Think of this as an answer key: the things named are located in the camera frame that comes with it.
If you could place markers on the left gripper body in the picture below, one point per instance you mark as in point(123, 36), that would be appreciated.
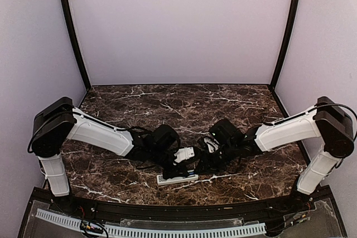
point(167, 174)

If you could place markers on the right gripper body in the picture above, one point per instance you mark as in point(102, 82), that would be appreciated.
point(215, 163)

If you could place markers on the white remote control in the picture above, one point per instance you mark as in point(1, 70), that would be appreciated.
point(163, 182)

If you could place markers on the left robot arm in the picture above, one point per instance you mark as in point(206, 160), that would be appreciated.
point(62, 121)

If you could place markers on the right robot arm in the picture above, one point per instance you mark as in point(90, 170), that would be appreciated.
point(326, 119)

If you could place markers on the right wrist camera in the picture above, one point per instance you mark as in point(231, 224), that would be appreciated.
point(209, 144)

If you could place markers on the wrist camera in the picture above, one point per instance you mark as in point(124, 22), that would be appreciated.
point(185, 154)
point(209, 144)

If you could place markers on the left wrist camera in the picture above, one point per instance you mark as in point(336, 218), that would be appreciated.
point(185, 154)

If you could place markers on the black front rail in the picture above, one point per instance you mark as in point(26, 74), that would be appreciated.
point(112, 211)

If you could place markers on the white slotted cable duct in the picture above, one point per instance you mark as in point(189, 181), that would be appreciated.
point(110, 230)

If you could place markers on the right black frame post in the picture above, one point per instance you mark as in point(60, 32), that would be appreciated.
point(285, 43)

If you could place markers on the black frame post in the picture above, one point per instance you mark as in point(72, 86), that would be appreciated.
point(75, 44)
point(285, 43)

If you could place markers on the left black frame post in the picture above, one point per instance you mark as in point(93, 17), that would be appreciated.
point(75, 44)

